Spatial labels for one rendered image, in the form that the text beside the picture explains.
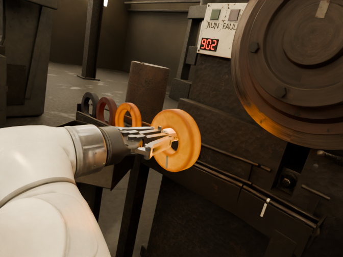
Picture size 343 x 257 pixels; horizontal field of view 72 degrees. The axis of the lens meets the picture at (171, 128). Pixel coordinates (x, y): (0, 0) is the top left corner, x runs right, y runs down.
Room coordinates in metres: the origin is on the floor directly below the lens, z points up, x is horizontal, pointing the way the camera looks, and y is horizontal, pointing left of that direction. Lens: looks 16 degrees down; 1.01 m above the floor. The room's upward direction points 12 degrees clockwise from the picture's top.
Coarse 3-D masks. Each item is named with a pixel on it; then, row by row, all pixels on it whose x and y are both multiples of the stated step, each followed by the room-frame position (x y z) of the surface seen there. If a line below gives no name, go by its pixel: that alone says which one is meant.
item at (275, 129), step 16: (256, 0) 0.70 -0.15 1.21; (240, 32) 0.72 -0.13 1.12; (240, 80) 0.69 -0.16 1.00; (240, 96) 0.68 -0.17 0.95; (256, 112) 0.64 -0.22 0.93; (272, 128) 0.60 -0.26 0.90; (288, 128) 0.58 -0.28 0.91; (304, 144) 0.55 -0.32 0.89; (320, 144) 0.53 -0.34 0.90; (336, 144) 0.51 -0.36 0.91
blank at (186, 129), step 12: (156, 120) 0.58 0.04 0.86; (168, 120) 0.55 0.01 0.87; (180, 120) 0.53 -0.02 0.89; (192, 120) 0.53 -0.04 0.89; (180, 132) 0.52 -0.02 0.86; (192, 132) 0.51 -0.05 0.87; (180, 144) 0.52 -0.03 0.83; (192, 144) 0.50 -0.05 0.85; (156, 156) 0.57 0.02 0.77; (168, 156) 0.54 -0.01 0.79; (180, 156) 0.51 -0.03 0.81; (192, 156) 0.50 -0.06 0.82; (168, 168) 0.54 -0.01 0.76; (180, 168) 0.51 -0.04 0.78
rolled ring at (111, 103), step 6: (102, 102) 1.22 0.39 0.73; (108, 102) 1.17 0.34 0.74; (114, 102) 1.18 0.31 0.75; (96, 108) 1.25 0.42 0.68; (102, 108) 1.25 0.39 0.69; (114, 108) 1.15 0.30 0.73; (96, 114) 1.25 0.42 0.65; (102, 114) 1.25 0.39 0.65; (114, 114) 1.14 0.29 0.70; (102, 120) 1.23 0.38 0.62; (114, 120) 1.14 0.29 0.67
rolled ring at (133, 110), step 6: (126, 102) 1.09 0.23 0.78; (120, 108) 1.11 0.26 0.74; (126, 108) 1.08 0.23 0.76; (132, 108) 1.05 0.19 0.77; (120, 114) 1.12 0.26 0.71; (132, 114) 1.04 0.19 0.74; (138, 114) 1.04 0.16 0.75; (120, 120) 1.13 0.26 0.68; (132, 120) 1.04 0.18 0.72; (138, 120) 1.03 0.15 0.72; (120, 126) 1.11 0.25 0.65; (132, 126) 1.03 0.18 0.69; (138, 126) 1.02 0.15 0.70
